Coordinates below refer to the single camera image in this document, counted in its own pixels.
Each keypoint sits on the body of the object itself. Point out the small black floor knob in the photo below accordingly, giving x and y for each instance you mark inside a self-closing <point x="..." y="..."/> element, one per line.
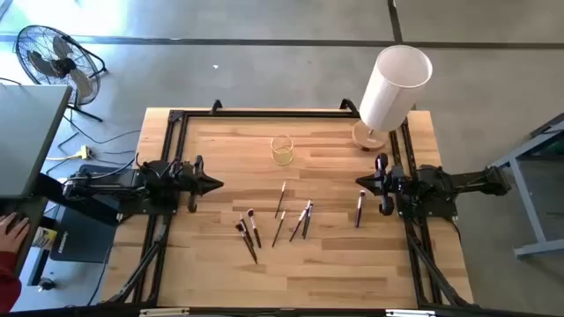
<point x="46" y="284"/>

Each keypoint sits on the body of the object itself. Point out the person's red sleeve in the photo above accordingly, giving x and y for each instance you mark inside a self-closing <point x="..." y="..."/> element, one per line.
<point x="8" y="282"/>

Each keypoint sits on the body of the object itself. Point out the grey side table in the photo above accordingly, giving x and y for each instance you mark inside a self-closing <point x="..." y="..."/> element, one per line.
<point x="26" y="132"/>

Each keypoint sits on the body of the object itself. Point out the person's hand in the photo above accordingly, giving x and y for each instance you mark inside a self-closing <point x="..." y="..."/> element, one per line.
<point x="13" y="233"/>

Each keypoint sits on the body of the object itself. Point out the black floor fan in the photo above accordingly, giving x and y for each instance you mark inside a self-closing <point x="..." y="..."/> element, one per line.
<point x="57" y="66"/>

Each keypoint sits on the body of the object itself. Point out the black laptop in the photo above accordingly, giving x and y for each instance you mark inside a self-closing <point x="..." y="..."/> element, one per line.
<point x="83" y="242"/>

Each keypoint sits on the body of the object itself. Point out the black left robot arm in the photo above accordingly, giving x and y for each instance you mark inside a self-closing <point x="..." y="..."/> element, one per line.
<point x="114" y="182"/>

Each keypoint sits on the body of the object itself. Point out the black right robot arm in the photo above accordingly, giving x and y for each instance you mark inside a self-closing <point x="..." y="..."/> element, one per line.
<point x="462" y="180"/>

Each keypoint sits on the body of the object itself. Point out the clear glass cup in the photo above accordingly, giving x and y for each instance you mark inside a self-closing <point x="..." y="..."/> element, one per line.
<point x="282" y="152"/>

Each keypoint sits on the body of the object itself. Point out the yellow white power plug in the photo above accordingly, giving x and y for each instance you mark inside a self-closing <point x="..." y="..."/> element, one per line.
<point x="83" y="152"/>

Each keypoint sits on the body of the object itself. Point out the dark head makeup brush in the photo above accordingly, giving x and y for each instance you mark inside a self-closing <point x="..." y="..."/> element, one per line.
<point x="247" y="244"/>

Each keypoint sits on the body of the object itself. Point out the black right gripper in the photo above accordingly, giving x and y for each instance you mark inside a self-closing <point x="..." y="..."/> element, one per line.
<point x="390" y="182"/>

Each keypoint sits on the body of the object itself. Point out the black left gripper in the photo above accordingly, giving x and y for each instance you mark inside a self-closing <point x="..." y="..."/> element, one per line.
<point x="187" y="180"/>

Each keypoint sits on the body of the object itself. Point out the yellow printed package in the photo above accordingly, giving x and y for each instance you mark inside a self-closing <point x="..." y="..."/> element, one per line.
<point x="44" y="238"/>

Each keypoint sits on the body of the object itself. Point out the white shade wooden table lamp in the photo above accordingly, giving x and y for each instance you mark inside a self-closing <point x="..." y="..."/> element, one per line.
<point x="394" y="88"/>

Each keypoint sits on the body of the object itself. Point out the grey metal cart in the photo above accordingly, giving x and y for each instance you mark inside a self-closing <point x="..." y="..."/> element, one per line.
<point x="529" y="193"/>

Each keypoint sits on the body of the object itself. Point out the fluffy head makeup brush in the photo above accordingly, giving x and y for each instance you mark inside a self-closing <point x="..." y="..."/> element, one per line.
<point x="254" y="228"/>

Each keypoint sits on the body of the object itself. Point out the black aluminium table frame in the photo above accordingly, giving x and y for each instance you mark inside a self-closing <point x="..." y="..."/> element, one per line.
<point x="264" y="114"/>

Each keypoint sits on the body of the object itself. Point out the silver ferrule makeup brush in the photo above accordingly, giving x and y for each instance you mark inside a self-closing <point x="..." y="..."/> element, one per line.
<point x="299" y="221"/>
<point x="307" y="221"/>

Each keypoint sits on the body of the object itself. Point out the thin black makeup brush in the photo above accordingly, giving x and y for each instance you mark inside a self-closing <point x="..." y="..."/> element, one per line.
<point x="280" y="199"/>
<point x="279" y="229"/>
<point x="246" y="229"/>

